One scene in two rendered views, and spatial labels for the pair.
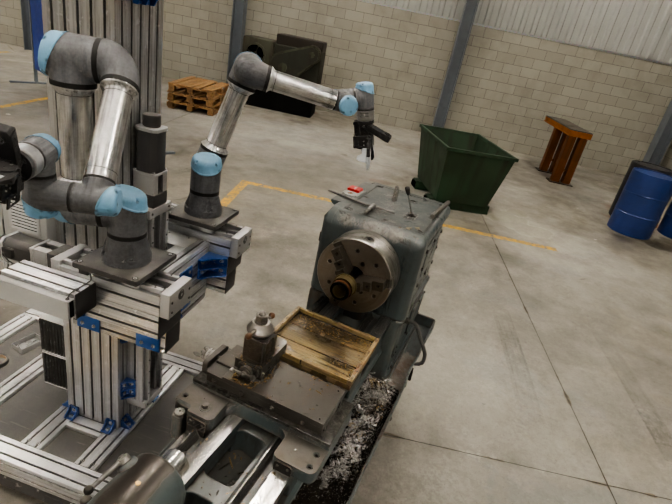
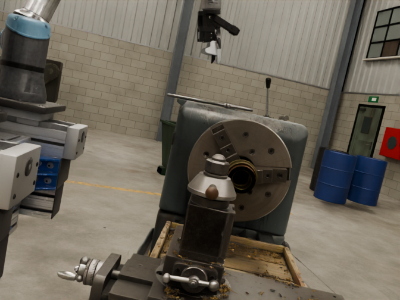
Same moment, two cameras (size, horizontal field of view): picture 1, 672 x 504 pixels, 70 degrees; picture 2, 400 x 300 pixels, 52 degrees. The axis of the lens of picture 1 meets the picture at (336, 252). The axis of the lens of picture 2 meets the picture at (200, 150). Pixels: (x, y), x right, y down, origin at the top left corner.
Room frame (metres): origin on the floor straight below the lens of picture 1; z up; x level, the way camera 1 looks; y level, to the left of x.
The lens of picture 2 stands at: (0.56, 0.38, 1.26)
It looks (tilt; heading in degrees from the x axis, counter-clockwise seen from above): 7 degrees down; 343
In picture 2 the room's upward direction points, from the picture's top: 12 degrees clockwise
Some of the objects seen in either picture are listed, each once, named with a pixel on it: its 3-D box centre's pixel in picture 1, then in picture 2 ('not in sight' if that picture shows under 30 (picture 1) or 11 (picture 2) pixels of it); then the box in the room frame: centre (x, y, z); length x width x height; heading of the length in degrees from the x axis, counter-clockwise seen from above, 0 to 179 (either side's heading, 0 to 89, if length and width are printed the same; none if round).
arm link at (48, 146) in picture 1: (36, 154); not in sight; (1.06, 0.73, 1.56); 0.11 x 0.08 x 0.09; 12
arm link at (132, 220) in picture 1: (124, 209); not in sight; (1.34, 0.66, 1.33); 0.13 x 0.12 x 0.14; 102
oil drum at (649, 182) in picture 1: (641, 203); (334, 176); (6.92, -4.13, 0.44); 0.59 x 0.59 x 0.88
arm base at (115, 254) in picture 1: (127, 243); not in sight; (1.34, 0.65, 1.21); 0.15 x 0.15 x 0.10
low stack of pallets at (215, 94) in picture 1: (200, 95); not in sight; (9.30, 3.12, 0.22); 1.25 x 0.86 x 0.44; 1
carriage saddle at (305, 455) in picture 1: (264, 408); not in sight; (1.09, 0.11, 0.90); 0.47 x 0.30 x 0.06; 72
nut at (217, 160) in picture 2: (262, 316); (217, 165); (1.17, 0.17, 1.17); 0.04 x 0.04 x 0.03
